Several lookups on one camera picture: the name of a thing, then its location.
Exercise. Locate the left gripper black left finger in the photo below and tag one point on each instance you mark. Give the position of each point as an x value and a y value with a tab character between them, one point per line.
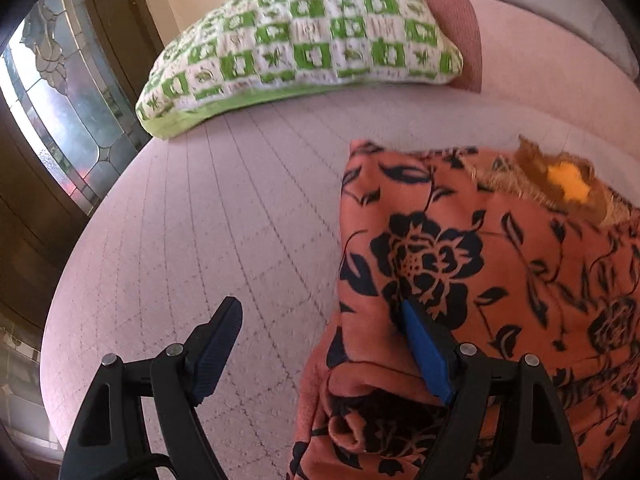
138	417

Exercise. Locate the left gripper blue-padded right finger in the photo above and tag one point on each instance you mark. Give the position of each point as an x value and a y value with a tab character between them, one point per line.
533	439

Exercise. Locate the orange floral black-print blouse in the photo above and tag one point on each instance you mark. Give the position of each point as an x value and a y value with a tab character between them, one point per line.
513	257

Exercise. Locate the stained glass wooden door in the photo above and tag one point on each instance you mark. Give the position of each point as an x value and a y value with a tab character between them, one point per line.
71	71

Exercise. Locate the pink cylindrical bolster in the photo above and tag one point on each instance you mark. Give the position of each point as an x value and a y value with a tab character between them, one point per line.
515	55

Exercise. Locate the green white patterned pillow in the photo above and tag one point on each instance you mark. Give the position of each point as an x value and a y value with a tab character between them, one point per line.
248	52

